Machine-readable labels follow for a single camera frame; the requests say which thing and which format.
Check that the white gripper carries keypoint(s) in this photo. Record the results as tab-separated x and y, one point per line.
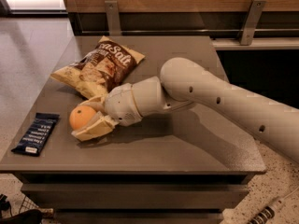
120	104

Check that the orange fruit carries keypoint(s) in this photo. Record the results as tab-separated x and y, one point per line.
80	116

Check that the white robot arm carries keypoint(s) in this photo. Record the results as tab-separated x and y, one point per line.
183	83

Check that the blue rxbar blueberry bar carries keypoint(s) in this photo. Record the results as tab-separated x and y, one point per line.
36	136

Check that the sea salt chips bag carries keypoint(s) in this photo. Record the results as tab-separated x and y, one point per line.
100	70

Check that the grey drawer cabinet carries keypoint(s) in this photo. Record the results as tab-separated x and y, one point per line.
179	168

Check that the white power strip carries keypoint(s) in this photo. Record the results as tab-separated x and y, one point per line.
270	210

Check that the left metal bracket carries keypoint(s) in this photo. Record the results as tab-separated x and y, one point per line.
113	17

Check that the metal bracket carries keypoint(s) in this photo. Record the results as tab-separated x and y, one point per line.
113	17
251	21

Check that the black wire basket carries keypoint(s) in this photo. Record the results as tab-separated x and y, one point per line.
29	213

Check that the right metal bracket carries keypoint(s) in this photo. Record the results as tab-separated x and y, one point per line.
251	21

